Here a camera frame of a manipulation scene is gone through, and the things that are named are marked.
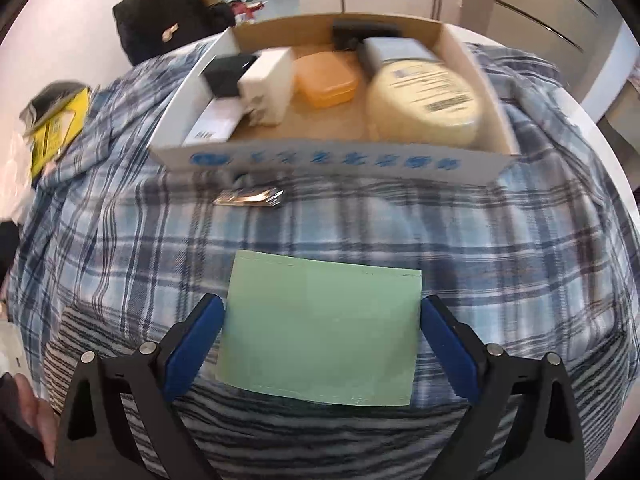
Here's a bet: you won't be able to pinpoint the round cream lidded container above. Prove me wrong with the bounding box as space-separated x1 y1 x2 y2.
364 60 483 148

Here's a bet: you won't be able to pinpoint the black square display frame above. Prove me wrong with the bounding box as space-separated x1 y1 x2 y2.
331 18 402 51

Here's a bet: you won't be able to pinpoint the silver foil packet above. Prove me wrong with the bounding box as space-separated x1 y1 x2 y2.
214 186 284 207

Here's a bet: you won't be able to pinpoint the yellow box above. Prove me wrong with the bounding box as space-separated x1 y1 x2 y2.
30 88 91 180

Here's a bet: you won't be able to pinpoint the beige refrigerator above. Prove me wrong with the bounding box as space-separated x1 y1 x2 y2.
459 0 623 101

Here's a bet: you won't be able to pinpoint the white cardboard tray box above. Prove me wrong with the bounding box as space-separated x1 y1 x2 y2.
149 13 520 184

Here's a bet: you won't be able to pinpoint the white remote control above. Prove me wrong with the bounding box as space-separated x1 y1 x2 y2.
182 98 245 146

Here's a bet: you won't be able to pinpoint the small black box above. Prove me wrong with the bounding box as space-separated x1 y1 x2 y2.
202 53 258 99

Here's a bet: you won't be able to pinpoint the orange plastic box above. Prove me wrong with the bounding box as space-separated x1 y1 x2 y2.
294 51 359 108

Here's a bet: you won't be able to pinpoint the black jacket on chair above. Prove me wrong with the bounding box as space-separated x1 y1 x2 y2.
113 0 235 66

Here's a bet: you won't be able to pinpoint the blue plaid shirt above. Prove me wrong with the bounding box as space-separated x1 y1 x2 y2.
9 47 639 400

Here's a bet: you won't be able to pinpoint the red items on floor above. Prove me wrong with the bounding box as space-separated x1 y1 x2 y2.
229 0 265 24

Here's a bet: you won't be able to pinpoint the grey blue box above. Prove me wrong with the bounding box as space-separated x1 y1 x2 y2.
356 37 440 79

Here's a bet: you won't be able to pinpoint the grey pouch bag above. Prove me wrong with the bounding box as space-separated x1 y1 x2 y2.
20 80 89 136

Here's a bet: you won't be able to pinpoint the white power adapter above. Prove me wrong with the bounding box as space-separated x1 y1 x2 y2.
238 48 294 126

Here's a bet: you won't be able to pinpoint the clear plastic bag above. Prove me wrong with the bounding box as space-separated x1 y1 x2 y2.
0 131 35 224

